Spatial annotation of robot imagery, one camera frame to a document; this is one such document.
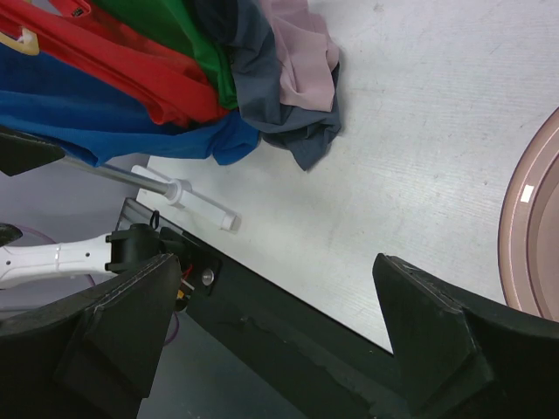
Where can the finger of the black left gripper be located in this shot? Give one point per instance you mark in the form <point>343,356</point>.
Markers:
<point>21,152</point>

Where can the dark grey-blue tank top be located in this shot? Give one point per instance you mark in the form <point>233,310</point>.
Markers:
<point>243,29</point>

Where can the red tank top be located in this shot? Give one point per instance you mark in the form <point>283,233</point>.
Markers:
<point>172,87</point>

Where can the mauve pink tank top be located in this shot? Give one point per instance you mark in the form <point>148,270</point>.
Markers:
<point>306,52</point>

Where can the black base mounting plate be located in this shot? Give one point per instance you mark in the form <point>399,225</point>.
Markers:
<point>322,367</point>

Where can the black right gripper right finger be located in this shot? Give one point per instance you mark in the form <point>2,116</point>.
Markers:
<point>461,355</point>

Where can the blue tank top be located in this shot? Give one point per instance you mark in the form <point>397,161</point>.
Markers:
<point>95,122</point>

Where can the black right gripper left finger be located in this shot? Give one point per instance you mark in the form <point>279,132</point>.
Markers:
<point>93,354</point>

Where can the green tank top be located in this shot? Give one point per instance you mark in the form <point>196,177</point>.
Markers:
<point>169,23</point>

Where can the pink translucent plastic basin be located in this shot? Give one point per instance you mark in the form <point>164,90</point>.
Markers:
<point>528,230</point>

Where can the yellow plastic hanger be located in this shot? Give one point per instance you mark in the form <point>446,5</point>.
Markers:
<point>26,43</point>

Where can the silver clothes rack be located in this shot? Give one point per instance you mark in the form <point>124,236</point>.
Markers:
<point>177,193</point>

